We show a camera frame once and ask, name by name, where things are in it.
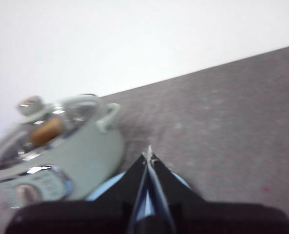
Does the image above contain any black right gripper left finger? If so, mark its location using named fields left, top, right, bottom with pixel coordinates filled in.
left=4, top=153, right=148, bottom=234

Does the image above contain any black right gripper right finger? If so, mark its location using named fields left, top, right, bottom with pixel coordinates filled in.
left=149, top=153, right=289, bottom=234

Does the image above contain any yellow corn cob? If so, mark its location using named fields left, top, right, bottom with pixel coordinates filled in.
left=29, top=117, right=64, bottom=147

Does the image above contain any glass lid with round knob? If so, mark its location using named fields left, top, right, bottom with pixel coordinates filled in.
left=0, top=94, right=102, bottom=171

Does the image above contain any blue round plate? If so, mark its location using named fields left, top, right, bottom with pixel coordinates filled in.
left=84, top=170, right=192, bottom=220

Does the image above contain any pale green electric steamer pot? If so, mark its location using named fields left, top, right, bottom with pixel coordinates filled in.
left=0, top=94, right=124, bottom=212

